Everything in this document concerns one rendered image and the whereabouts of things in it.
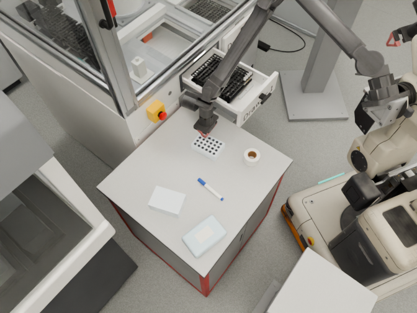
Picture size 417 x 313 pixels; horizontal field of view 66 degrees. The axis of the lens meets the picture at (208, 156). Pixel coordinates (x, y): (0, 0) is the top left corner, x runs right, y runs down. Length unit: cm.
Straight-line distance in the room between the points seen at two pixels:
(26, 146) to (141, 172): 75
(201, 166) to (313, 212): 77
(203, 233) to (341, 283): 52
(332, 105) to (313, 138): 34
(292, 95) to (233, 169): 138
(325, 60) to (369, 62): 136
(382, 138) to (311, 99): 128
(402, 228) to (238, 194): 62
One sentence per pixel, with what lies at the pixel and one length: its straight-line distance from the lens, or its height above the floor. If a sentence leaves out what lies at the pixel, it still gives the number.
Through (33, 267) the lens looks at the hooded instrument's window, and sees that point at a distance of 109.
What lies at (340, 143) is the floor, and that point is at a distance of 254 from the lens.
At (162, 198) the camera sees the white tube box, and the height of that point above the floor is 81.
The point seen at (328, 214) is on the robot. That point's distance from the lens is 193.
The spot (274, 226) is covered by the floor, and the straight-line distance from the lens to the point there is 213.
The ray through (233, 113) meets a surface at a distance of 142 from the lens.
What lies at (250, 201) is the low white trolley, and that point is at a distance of 134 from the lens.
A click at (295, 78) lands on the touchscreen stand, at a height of 4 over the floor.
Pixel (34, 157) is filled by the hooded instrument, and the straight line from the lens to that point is 77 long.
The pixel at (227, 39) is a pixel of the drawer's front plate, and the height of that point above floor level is 91.
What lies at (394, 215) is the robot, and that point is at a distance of 143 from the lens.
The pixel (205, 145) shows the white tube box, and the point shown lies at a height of 78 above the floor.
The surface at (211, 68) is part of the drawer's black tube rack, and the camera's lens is 155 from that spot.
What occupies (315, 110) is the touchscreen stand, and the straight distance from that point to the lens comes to 262.
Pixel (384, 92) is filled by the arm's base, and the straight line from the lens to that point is 115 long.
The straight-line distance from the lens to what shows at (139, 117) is 141.
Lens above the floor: 198
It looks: 59 degrees down
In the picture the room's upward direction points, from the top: 1 degrees counter-clockwise
